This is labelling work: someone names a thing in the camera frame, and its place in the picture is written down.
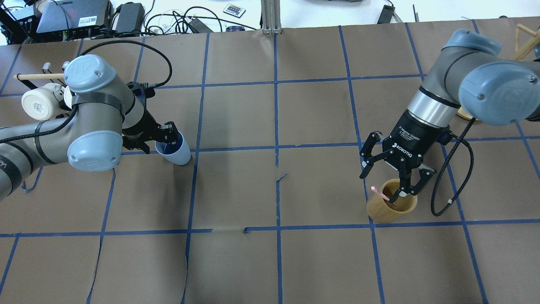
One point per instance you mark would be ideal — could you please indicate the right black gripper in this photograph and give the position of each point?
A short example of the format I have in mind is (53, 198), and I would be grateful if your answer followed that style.
(410, 136)

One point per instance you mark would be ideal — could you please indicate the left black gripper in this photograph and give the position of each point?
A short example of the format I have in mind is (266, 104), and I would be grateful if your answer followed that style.
(142, 129)

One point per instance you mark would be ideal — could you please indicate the light blue plastic cup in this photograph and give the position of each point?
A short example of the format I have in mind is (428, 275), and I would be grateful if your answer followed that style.
(178, 153)

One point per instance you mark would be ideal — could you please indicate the pink chopstick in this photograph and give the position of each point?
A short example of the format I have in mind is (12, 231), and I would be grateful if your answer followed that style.
(380, 193)

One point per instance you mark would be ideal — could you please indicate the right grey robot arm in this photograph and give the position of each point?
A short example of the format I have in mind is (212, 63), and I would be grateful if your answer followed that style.
(435, 105)

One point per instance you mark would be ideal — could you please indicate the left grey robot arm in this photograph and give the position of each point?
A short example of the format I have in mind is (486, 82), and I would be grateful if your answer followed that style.
(107, 115)

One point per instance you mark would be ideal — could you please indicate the bamboo chopstick holder cup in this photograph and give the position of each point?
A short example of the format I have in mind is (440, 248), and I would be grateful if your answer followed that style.
(399, 205)

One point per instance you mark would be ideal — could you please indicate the wooden mug tree stand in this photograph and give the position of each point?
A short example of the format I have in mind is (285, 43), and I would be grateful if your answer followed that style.
(512, 55)

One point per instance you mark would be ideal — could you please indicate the white mug rear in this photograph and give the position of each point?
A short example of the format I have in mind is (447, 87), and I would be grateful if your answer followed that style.
(68, 97)

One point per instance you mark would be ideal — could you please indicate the white mug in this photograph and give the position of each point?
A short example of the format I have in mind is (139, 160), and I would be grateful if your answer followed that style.
(68, 97)
(45, 103)

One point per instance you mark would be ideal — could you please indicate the black power adapter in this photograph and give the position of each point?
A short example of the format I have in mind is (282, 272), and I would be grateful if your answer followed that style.
(129, 18)

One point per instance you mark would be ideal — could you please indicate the brown paper table cover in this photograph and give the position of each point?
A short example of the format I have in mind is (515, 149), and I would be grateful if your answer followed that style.
(270, 209)

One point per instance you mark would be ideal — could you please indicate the white mug front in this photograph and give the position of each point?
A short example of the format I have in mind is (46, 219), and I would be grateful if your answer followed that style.
(45, 103)

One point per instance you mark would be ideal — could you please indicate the small remote control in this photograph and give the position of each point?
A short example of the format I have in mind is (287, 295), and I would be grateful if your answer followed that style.
(234, 10)

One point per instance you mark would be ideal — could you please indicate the black computer box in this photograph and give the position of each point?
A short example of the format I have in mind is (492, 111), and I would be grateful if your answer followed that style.
(59, 20)

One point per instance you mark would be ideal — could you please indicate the aluminium frame post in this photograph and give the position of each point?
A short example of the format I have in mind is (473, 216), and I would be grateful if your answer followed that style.
(271, 17)

